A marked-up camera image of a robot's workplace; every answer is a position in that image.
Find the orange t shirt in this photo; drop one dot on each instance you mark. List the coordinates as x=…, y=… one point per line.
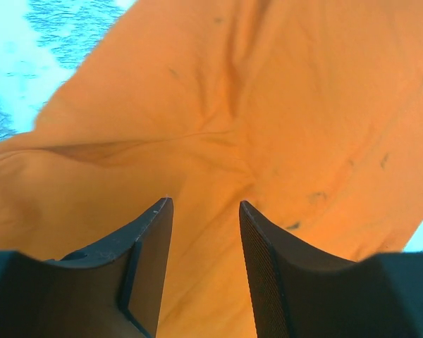
x=310, y=110

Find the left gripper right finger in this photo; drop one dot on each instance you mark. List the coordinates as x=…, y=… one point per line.
x=298, y=290

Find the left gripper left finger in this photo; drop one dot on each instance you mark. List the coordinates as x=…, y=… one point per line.
x=110, y=288

